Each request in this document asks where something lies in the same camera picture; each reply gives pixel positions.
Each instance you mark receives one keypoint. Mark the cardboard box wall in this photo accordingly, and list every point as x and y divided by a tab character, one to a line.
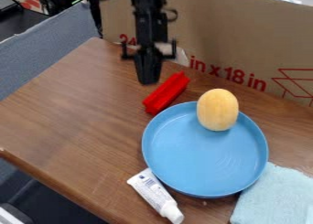
252	41

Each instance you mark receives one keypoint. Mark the red rectangular block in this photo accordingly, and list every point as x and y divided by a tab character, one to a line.
161	98

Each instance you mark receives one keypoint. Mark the blue round plate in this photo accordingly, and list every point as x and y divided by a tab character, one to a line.
199	162

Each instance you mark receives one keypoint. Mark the grey fabric panel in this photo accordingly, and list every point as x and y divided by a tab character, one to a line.
31	51

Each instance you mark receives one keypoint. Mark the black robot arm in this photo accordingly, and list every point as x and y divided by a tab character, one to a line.
52	7

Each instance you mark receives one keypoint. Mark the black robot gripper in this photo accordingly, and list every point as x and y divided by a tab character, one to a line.
151	32

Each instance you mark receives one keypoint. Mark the yellow potato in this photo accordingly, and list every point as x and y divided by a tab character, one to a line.
217	109

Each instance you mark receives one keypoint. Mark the white cream tube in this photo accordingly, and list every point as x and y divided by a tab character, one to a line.
151	190

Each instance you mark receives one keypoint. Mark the light blue towel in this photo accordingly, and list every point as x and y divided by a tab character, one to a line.
280	199

